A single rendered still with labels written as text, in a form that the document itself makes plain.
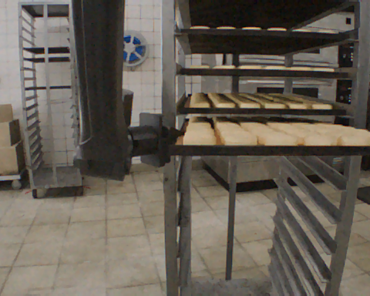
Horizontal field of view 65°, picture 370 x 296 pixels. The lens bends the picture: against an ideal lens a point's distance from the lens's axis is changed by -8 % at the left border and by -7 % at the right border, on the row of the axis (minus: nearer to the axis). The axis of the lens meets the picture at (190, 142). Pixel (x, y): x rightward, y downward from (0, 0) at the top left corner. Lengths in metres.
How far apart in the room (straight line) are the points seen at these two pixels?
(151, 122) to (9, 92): 3.33
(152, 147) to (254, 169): 2.58
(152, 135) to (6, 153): 2.98
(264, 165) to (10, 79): 2.89
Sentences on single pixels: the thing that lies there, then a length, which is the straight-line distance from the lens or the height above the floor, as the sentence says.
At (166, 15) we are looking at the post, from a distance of 0.71.
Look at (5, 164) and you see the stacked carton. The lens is 3.52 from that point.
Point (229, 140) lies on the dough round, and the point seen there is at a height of 1.03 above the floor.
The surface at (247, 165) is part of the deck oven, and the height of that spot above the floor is 0.29.
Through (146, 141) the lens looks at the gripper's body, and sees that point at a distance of 0.58.
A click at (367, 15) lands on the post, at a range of 0.82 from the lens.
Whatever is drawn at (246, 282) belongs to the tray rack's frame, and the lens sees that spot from 1.65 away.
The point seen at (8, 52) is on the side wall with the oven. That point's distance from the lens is 3.88.
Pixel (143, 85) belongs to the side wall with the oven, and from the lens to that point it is 3.72.
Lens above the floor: 1.12
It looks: 12 degrees down
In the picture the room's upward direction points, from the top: straight up
